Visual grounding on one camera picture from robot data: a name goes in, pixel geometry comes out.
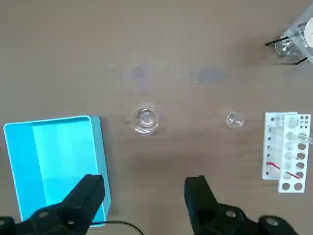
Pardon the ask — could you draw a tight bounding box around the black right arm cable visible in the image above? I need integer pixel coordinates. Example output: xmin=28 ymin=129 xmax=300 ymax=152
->
xmin=92 ymin=221 xmax=145 ymax=235

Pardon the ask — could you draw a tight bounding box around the white test tube rack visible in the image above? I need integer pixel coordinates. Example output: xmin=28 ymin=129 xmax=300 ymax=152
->
xmin=262 ymin=112 xmax=312 ymax=194

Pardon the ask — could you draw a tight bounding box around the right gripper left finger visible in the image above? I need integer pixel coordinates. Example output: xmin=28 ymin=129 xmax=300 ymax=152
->
xmin=0 ymin=174 xmax=106 ymax=235

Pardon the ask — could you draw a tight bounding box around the clear glass cup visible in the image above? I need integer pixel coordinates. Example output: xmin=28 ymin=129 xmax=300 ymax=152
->
xmin=275 ymin=39 xmax=304 ymax=57

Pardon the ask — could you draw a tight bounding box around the red brush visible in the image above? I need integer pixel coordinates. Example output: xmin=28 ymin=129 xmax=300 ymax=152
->
xmin=266 ymin=161 xmax=303 ymax=179

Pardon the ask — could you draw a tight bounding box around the tall glass beaker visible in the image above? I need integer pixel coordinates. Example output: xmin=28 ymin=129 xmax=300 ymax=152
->
xmin=127 ymin=106 xmax=159 ymax=135

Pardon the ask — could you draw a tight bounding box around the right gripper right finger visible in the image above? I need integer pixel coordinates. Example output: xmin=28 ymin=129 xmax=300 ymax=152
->
xmin=183 ymin=175 xmax=301 ymax=235

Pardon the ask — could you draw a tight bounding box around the small glass beaker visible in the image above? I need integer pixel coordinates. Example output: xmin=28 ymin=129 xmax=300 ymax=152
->
xmin=225 ymin=112 xmax=246 ymax=130

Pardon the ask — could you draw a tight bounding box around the glass test tube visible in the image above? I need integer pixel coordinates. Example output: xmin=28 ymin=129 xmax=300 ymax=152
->
xmin=297 ymin=132 xmax=313 ymax=145

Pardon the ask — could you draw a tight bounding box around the blue plastic bin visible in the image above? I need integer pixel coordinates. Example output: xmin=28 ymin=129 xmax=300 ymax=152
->
xmin=3 ymin=115 xmax=112 ymax=228

